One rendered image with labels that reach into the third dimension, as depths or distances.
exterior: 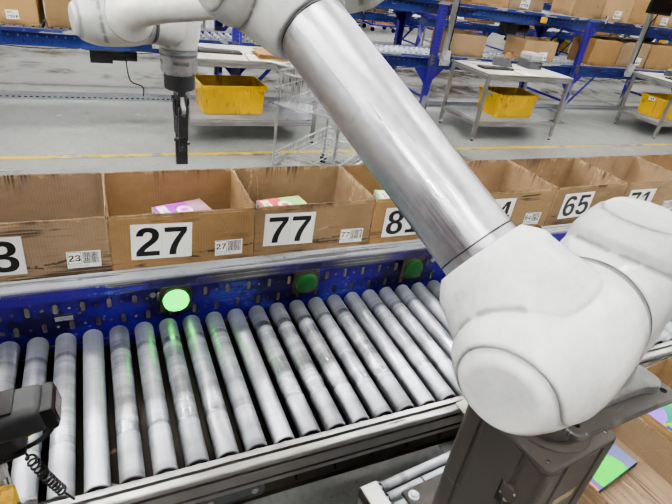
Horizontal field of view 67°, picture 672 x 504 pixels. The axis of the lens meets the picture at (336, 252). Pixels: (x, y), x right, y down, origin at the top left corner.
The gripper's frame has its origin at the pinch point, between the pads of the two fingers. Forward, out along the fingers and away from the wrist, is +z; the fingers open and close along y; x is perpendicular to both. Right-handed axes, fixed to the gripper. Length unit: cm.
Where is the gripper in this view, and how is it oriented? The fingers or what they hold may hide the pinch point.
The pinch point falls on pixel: (181, 151)
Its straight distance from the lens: 144.1
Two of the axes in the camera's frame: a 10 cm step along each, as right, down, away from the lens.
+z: -1.3, 8.6, 5.0
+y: 3.9, 5.1, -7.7
